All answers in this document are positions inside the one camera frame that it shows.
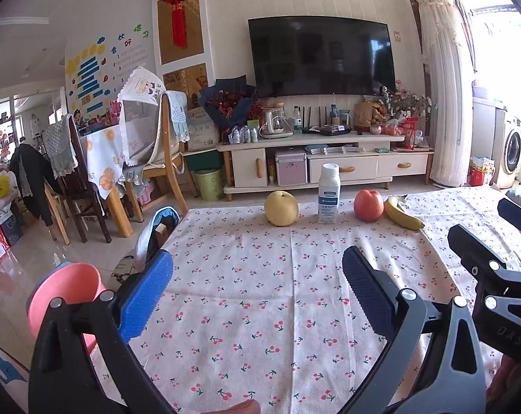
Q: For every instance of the white washing machine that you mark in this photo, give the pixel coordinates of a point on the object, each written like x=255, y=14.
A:
x=510, y=146

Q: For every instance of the glass electric kettle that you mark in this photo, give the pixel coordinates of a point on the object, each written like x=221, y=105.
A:
x=274, y=123

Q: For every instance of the black television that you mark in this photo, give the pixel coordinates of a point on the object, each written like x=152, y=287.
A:
x=320, y=56

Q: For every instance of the red bag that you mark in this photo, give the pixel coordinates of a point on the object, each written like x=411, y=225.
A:
x=480, y=174

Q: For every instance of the pink plastic basin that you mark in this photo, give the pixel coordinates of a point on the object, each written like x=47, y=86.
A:
x=70, y=284

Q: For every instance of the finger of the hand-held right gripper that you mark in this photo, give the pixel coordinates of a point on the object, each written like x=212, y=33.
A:
x=473, y=250
x=519, y=218

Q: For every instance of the white milk bottle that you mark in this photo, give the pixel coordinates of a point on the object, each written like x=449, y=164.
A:
x=328, y=194

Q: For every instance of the wooden chair with jacket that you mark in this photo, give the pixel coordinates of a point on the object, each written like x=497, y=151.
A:
x=57, y=215

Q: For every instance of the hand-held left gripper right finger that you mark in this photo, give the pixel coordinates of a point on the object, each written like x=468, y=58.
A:
x=368, y=291

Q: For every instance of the white television cabinet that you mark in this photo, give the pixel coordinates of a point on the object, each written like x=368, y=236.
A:
x=247, y=166

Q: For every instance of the wall poster with blue bars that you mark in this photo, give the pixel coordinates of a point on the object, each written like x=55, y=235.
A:
x=96, y=69

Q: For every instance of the pink metal case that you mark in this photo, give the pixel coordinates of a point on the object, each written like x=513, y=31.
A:
x=291, y=168

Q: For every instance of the bag of oranges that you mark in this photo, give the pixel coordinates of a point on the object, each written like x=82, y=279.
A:
x=392, y=130

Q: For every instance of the dark blue gift bag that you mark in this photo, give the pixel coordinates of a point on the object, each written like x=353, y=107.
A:
x=12, y=230

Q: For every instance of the person's left hand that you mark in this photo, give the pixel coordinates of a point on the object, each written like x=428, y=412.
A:
x=243, y=407

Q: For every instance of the red apple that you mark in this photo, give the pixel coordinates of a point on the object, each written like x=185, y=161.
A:
x=369, y=206

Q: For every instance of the clear water bottle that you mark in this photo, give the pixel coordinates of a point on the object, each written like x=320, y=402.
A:
x=297, y=120

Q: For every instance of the blue green lace chair cover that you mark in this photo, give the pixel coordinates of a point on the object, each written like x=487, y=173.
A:
x=177, y=116

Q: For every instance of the blue grey stool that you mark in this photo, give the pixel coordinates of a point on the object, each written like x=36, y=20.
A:
x=49, y=269

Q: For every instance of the dark green box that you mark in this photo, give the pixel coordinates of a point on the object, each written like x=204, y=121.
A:
x=204, y=160

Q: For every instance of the black tray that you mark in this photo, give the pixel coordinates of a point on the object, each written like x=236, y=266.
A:
x=331, y=130

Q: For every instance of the yellow banana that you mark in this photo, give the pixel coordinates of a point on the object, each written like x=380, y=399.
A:
x=402, y=215

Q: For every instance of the orange print tablecloth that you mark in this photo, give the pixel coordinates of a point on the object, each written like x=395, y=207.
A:
x=103, y=159

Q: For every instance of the white mesh food cover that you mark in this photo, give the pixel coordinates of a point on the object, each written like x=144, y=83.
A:
x=139, y=112

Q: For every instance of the person's right hand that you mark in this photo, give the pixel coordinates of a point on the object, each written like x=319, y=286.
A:
x=517, y=388

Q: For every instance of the pink stool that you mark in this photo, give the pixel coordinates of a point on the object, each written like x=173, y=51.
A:
x=146, y=194

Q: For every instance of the yellow pear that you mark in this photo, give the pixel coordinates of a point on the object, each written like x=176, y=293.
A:
x=281, y=209

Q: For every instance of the light wooden chair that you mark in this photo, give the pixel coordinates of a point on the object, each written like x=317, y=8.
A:
x=165, y=168

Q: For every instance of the lace covered standing air conditioner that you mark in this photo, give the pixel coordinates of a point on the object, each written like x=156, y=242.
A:
x=445, y=86

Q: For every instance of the brown gift bag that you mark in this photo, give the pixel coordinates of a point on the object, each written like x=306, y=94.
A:
x=366, y=116

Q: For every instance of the cherry print tablecloth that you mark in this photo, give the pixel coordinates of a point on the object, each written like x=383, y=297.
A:
x=260, y=302

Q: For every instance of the small chair with blue cover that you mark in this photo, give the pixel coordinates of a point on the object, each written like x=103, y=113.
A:
x=157, y=233

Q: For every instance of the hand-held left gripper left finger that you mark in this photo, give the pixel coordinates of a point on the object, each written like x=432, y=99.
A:
x=146, y=297

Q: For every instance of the black router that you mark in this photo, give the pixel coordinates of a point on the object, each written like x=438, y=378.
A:
x=314, y=120

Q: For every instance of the green waste bin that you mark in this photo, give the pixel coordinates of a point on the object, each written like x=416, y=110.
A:
x=208, y=185

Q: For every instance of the whale print floor mat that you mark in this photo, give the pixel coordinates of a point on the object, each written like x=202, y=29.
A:
x=4, y=371

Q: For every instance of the grey lace chair cover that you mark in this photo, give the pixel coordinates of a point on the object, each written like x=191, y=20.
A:
x=60, y=146

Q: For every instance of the silver wrapped small items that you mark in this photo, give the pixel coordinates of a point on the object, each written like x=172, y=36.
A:
x=243, y=134

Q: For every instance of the white printed sack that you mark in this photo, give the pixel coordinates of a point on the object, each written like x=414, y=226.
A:
x=202, y=129

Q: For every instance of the bouquet in dark blue wrap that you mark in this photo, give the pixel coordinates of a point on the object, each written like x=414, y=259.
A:
x=228, y=103

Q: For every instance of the dark wooden chair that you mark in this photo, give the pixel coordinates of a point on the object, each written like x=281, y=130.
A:
x=83, y=207

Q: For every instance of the wooden dining table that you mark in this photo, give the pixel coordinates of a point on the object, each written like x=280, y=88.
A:
x=120, y=215

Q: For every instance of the yellow plastic bag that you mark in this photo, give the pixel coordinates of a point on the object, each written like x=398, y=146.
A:
x=1, y=187

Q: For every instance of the dried flower bunch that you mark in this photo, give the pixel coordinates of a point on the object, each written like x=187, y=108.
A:
x=407, y=101

